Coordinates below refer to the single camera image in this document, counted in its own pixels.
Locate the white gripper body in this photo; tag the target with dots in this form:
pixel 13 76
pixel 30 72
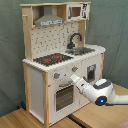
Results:
pixel 79 82

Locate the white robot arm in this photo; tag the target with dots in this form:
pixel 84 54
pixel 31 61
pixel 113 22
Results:
pixel 101 93

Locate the wooden toy kitchen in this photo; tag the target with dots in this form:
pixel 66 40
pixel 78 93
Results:
pixel 40 84

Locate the toy oven door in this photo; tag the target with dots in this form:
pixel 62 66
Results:
pixel 64 97

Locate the right stove knob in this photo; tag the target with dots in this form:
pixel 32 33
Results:
pixel 74 69

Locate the stove knob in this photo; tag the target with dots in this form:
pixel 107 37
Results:
pixel 74 69
pixel 56 75

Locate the left stove knob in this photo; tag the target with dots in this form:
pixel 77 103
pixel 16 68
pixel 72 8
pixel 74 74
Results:
pixel 56 75

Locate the metal toy sink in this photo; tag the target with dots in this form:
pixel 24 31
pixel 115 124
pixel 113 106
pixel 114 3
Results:
pixel 79 51

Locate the black toy stovetop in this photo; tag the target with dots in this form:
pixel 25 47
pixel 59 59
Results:
pixel 52 59

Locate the black toy faucet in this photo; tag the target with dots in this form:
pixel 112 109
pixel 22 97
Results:
pixel 72 42

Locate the toy microwave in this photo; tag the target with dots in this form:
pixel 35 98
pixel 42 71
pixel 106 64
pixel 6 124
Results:
pixel 77 11

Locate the grey range hood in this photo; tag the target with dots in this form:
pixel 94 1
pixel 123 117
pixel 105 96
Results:
pixel 48 18

